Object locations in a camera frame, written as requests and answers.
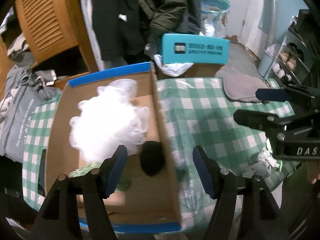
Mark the white plastic wrap bundle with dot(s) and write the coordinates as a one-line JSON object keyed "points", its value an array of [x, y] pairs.
{"points": [[108, 120]]}

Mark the metal shoe rack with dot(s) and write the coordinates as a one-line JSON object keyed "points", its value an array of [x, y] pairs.
{"points": [[293, 63]]}

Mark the blue cardboard box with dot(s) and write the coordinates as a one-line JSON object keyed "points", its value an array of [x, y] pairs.
{"points": [[150, 204]]}

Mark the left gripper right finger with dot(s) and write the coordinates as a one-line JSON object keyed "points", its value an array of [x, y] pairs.
{"points": [[208, 171]]}

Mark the green checkered tablecloth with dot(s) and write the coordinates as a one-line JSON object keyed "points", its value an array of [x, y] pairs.
{"points": [[183, 113]]}

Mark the light blue trash bin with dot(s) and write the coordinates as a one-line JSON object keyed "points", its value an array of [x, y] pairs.
{"points": [[265, 64]]}

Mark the wooden louvered cabinet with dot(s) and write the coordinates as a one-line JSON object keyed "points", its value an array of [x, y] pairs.
{"points": [[52, 27]]}

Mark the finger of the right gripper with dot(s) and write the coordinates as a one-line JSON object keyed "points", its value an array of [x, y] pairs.
{"points": [[277, 95], [258, 120]]}

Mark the dark hanging jacket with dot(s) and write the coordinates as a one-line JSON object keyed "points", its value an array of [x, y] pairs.
{"points": [[124, 27]]}

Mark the white bag under teal box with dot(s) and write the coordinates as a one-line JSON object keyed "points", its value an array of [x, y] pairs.
{"points": [[171, 69]]}

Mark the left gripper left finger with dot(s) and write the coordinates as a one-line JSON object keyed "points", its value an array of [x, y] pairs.
{"points": [[111, 170]]}

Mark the grey towel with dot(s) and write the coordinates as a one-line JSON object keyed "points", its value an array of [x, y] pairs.
{"points": [[242, 88]]}

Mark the blue white plastic bag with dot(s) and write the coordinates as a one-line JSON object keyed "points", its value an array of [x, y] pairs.
{"points": [[214, 17]]}

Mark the teal shoe box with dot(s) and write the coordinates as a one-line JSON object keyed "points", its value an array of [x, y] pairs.
{"points": [[188, 48]]}

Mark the grey printed bag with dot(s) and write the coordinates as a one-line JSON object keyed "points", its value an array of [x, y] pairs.
{"points": [[24, 91]]}

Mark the black fuzzy soft object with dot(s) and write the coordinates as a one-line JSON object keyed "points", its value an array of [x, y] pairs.
{"points": [[152, 158]]}

